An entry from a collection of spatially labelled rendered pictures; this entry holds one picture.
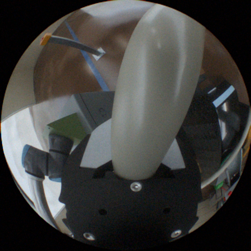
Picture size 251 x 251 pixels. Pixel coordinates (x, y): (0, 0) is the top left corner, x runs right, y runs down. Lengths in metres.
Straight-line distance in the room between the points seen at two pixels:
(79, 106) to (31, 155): 0.42
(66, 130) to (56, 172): 0.25
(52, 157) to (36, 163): 0.12
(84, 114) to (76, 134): 0.12
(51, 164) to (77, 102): 0.38
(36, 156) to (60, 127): 0.22
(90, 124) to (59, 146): 0.23
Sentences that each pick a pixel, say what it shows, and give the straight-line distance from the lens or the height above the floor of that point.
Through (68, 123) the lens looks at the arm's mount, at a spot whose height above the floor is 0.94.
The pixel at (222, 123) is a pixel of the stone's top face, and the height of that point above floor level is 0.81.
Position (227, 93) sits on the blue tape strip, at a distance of 0.67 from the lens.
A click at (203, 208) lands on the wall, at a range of 5.77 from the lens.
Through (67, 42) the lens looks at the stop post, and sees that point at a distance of 1.18.
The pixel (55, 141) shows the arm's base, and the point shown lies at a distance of 0.54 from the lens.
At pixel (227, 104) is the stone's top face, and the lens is 0.63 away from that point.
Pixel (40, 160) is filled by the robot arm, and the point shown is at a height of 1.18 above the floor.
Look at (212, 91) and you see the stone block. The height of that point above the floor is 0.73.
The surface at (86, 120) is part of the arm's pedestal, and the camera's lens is 0.54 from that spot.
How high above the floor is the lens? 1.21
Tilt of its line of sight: 63 degrees down
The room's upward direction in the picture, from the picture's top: 139 degrees counter-clockwise
